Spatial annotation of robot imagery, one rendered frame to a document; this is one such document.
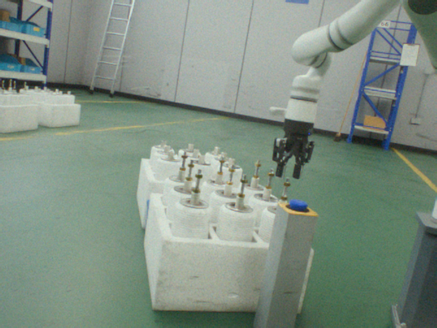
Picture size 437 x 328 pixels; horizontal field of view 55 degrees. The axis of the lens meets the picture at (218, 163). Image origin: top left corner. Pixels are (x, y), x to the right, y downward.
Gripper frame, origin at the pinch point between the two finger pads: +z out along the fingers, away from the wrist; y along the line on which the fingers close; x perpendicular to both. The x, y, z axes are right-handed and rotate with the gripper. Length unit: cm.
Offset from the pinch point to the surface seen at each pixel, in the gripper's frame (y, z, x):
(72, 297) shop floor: -46, 35, 21
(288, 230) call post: -15.8, 8.0, -15.0
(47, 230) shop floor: -37, 35, 63
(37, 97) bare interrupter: 27, 14, 282
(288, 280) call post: -13.7, 19.6, -16.1
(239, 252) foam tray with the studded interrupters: -14.4, 19.2, -1.1
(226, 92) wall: 433, -8, 509
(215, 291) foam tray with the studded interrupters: -18.2, 29.8, 0.9
